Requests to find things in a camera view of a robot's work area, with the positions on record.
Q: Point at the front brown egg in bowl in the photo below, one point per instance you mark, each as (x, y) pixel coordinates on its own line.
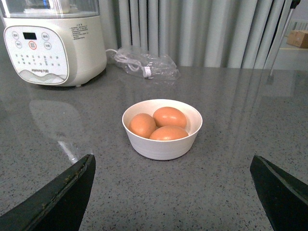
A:
(168, 133)

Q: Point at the white bowl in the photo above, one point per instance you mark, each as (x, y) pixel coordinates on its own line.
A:
(163, 150)

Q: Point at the clear plastic bag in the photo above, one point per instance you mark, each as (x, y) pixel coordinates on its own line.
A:
(139, 62)

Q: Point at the white soymilk maker appliance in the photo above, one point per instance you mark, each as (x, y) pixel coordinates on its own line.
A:
(54, 42)

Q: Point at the cardboard box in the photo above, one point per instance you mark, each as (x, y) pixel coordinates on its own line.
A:
(298, 38)

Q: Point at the grey curtain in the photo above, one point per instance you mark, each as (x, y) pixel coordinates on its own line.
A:
(203, 33)

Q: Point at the metal tripod pole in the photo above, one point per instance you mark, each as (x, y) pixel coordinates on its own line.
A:
(293, 5)

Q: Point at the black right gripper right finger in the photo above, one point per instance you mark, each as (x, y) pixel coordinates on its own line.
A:
(283, 197)

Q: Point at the left brown egg in bowl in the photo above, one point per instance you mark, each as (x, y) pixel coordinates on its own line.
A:
(142, 125)

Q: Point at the back brown egg in bowl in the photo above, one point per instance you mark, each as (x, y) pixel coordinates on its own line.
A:
(170, 116)

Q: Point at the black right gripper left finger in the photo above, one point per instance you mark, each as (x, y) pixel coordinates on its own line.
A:
(58, 206)

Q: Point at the brown egg in bowl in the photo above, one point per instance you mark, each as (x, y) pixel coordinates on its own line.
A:
(168, 133)
(170, 116)
(142, 125)

